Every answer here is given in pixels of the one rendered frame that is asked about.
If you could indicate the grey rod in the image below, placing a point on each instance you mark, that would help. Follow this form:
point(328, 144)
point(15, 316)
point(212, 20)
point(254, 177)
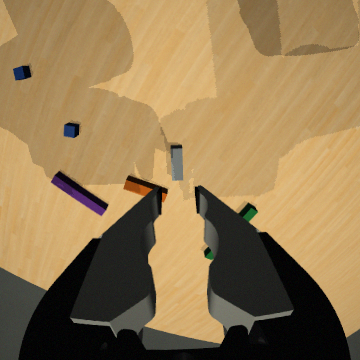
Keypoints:
point(176, 162)

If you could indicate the small blue cube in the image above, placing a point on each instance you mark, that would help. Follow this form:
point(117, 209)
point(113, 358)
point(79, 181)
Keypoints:
point(22, 72)
point(71, 130)

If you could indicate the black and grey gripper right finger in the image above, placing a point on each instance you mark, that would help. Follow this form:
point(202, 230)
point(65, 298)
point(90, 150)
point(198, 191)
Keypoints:
point(254, 282)

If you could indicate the orange rod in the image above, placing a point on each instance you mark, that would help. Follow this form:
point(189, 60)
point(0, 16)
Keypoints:
point(142, 187)

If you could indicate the green rod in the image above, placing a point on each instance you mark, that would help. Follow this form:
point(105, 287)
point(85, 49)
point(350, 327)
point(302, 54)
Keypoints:
point(248, 212)

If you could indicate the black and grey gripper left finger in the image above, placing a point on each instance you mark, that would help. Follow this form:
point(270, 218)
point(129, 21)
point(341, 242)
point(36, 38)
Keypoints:
point(108, 287)

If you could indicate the purple rod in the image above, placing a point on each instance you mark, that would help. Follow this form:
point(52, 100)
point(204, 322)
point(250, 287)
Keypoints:
point(79, 193)

